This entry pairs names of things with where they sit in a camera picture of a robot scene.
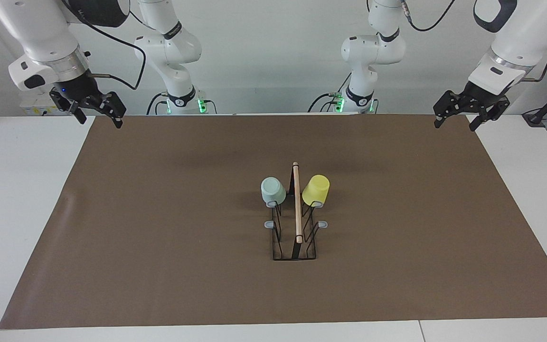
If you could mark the yellow plastic cup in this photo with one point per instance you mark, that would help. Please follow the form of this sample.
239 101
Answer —
316 190

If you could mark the pale green plastic cup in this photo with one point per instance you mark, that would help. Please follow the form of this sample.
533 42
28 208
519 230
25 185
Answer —
272 191

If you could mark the brown table mat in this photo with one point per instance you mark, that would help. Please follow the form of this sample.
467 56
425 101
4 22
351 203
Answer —
207 275

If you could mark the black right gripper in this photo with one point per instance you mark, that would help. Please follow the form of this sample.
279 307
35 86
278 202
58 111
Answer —
81 92

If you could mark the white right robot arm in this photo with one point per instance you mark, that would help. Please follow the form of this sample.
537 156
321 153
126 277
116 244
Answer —
41 33

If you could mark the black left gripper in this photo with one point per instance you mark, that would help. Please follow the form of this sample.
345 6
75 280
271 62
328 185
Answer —
477 97

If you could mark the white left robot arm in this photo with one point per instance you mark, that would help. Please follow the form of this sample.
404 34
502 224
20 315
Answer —
525 38

